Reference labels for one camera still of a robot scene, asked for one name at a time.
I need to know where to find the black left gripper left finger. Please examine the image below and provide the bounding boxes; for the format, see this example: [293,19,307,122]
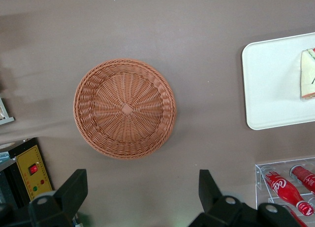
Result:
[28,169,89,227]

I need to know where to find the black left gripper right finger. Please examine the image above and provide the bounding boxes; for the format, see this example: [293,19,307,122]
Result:
[194,169,258,227]

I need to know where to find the triangular sandwich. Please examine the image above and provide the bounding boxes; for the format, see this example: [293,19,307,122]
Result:
[299,47,315,102]

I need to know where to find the grey metal tray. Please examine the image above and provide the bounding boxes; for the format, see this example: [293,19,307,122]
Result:
[0,97,15,126]

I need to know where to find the brown wicker basket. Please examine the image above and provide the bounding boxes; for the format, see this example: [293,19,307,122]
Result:
[73,58,177,161]

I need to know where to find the beige plastic tray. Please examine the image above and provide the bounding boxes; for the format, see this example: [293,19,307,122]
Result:
[241,32,315,131]

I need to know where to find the clear acrylic bottle rack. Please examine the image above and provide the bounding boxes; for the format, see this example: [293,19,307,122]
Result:
[254,157,315,227]

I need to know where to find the black machine yellow panel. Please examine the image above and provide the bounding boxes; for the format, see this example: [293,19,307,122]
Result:
[0,137,54,213]

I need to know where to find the red cola bottle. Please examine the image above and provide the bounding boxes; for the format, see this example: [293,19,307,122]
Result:
[283,204,307,227]
[289,165,315,195]
[264,170,315,217]

